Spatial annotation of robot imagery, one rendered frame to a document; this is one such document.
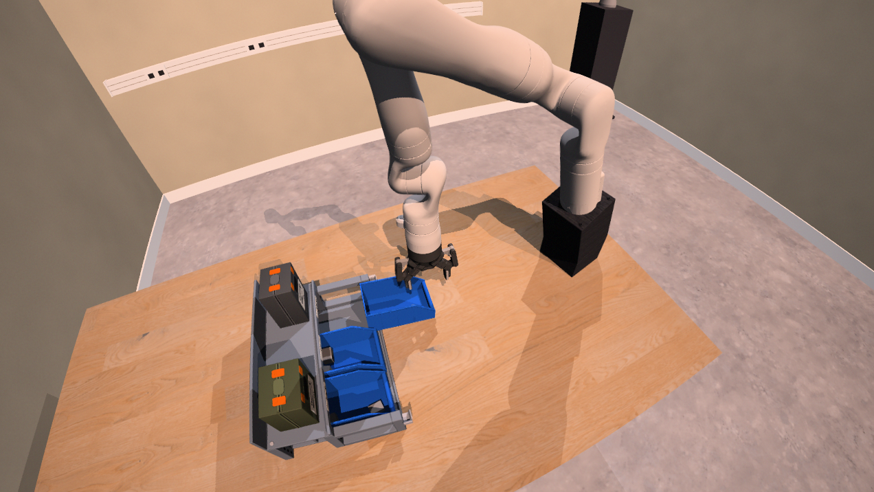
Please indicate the blue bin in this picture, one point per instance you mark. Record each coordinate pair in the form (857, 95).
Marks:
(350, 394)
(392, 299)
(354, 348)

